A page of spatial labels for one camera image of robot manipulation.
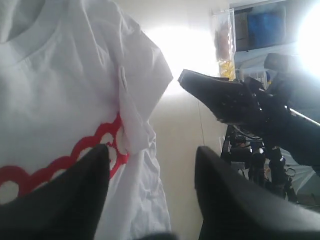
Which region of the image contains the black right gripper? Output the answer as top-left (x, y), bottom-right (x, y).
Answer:
top-left (178, 69), bottom-right (293, 145)

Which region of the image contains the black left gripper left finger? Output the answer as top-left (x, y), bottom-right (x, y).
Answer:
top-left (0, 144), bottom-right (110, 240)

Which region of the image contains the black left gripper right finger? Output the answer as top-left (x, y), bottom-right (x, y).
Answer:
top-left (194, 146), bottom-right (320, 240)

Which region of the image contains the white t-shirt red lettering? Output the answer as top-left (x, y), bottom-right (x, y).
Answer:
top-left (0, 0), bottom-right (177, 240)

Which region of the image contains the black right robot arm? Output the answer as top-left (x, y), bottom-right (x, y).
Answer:
top-left (178, 69), bottom-right (320, 174)

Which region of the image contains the blue screen monitor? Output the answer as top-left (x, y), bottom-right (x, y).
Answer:
top-left (234, 3), bottom-right (286, 52)

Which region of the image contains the clear display case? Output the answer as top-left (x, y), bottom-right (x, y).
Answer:
top-left (210, 8), bottom-right (236, 81)

